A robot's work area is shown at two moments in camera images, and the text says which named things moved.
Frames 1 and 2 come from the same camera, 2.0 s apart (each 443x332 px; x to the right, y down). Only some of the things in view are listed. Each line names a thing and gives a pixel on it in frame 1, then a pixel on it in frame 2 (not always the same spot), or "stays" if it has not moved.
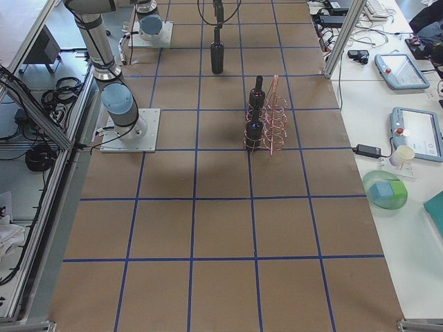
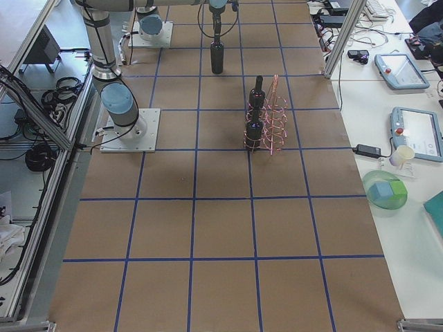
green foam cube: x=399 y=190 stays
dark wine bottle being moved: x=217 y=53 stays
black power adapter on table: x=365 y=151 stays
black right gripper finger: x=220 y=16 -> x=217 y=34
